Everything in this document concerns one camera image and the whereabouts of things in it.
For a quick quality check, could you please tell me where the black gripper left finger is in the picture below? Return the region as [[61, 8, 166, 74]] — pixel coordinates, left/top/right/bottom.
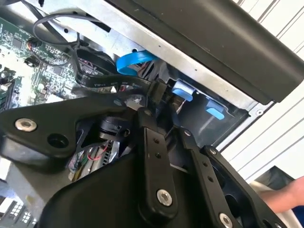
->
[[0, 94, 179, 223]]

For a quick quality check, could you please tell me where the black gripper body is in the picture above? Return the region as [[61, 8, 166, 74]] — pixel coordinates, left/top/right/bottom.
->
[[39, 114, 240, 228]]

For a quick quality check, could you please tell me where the black disk wire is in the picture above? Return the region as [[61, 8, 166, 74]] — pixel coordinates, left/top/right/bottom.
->
[[71, 71, 168, 105]]

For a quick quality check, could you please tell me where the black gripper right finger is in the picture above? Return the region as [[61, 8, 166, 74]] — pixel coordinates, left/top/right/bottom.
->
[[169, 105, 289, 228]]

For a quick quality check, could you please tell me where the hard disk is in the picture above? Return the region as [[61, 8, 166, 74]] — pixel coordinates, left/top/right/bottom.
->
[[166, 79, 226, 121]]

